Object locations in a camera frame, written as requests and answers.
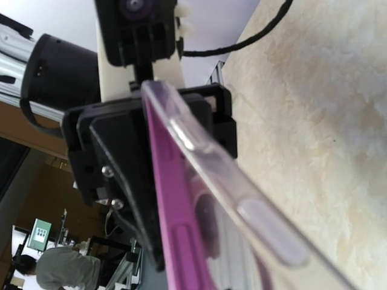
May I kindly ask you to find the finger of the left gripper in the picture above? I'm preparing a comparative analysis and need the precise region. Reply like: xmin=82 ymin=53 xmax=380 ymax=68
xmin=89 ymin=116 xmax=165 ymax=271

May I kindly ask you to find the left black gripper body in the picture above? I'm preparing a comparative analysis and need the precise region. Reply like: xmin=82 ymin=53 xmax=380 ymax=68
xmin=61 ymin=84 xmax=238 ymax=207

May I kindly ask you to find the clear case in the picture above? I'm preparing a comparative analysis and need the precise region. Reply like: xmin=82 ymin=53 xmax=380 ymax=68
xmin=141 ymin=81 xmax=354 ymax=289

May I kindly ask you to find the pink phone face down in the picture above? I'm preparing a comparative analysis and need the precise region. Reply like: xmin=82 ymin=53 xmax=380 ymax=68
xmin=141 ymin=99 xmax=273 ymax=290

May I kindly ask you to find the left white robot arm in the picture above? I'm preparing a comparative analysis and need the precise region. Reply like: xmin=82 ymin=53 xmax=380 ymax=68
xmin=19 ymin=2 xmax=227 ymax=271

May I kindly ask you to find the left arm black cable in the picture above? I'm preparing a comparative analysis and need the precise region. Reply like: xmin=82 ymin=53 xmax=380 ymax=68
xmin=181 ymin=0 xmax=294 ymax=58

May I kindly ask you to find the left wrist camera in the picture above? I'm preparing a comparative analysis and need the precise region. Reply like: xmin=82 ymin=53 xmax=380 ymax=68
xmin=94 ymin=1 xmax=190 ymax=102

